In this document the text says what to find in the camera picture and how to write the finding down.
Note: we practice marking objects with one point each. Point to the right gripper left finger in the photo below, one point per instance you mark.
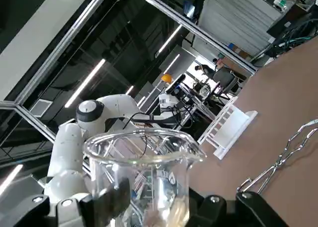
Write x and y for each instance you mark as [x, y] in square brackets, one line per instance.
[99, 209]

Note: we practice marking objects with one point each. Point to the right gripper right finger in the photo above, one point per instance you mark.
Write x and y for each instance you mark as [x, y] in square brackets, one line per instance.
[248, 212]

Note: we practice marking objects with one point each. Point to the small clear glass beaker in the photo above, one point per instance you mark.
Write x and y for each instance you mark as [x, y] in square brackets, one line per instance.
[149, 177]

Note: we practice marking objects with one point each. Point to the metal crucible tongs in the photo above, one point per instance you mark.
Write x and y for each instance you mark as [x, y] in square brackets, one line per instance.
[279, 162]

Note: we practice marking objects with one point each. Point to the white test tube rack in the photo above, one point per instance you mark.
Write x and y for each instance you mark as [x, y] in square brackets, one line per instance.
[231, 127]

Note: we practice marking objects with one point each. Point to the black office chair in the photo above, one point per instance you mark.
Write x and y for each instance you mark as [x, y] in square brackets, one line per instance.
[224, 79]

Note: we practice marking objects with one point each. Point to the orange helmet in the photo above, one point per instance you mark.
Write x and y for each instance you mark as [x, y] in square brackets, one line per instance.
[166, 78]

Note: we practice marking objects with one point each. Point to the person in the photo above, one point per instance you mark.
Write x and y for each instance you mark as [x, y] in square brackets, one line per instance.
[203, 69]

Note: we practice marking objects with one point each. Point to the black camera on stand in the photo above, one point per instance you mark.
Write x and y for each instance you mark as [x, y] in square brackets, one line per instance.
[175, 84]

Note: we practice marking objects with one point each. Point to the aluminium overhead frame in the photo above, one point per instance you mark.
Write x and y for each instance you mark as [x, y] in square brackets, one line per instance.
[188, 25]

